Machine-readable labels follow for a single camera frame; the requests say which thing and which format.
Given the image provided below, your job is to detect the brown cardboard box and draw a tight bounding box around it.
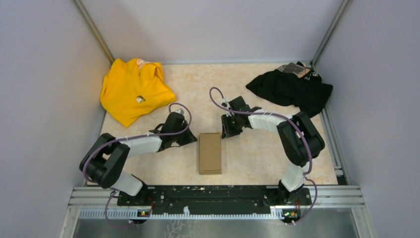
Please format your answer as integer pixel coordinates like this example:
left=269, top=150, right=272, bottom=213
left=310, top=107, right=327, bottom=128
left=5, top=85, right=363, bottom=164
left=198, top=132, right=222, bottom=175

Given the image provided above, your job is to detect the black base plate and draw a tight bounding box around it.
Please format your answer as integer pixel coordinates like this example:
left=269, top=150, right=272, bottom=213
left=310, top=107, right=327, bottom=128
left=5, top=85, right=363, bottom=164
left=117, top=185, right=312, bottom=215

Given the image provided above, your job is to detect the purple cable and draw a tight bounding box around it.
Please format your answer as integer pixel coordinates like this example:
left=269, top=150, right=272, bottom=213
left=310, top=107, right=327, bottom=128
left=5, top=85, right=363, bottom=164
left=81, top=102, right=193, bottom=229
left=209, top=86, right=318, bottom=225

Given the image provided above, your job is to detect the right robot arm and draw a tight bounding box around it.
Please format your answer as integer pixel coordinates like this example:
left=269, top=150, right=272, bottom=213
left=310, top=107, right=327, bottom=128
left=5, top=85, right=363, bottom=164
left=221, top=96, right=325, bottom=204

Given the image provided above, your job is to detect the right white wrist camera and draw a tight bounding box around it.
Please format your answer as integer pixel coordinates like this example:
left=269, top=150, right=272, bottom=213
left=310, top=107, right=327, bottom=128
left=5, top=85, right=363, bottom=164
left=222, top=98, right=230, bottom=117

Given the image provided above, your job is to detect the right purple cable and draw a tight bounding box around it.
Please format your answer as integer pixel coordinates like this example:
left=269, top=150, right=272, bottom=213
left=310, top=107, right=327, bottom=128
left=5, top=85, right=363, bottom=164
left=209, top=86, right=318, bottom=225

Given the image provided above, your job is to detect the aluminium frame rail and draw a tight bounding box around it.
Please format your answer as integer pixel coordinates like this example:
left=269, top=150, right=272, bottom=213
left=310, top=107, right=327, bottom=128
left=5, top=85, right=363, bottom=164
left=68, top=185, right=365, bottom=221

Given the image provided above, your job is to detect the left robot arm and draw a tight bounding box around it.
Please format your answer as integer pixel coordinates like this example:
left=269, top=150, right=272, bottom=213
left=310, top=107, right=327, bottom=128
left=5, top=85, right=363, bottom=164
left=79, top=112, right=198, bottom=205

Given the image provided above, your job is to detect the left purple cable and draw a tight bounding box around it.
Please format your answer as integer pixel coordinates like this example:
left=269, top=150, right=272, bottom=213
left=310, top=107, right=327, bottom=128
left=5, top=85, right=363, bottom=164
left=81, top=102, right=193, bottom=229

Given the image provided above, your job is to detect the black shirt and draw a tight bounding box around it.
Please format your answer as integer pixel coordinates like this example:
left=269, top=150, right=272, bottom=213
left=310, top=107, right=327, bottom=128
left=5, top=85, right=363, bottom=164
left=246, top=69, right=333, bottom=118

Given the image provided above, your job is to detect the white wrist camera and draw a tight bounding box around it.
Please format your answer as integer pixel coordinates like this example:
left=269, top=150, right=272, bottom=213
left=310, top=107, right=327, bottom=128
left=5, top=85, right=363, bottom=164
left=222, top=98, right=230, bottom=117
left=175, top=109, right=184, bottom=115

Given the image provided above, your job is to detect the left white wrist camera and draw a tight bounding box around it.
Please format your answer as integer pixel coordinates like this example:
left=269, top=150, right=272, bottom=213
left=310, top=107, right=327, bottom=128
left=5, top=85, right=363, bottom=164
left=175, top=109, right=184, bottom=115

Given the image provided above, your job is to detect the yellow shirt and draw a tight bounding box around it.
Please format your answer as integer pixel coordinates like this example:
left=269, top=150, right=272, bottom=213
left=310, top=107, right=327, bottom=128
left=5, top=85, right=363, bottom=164
left=100, top=58, right=177, bottom=128

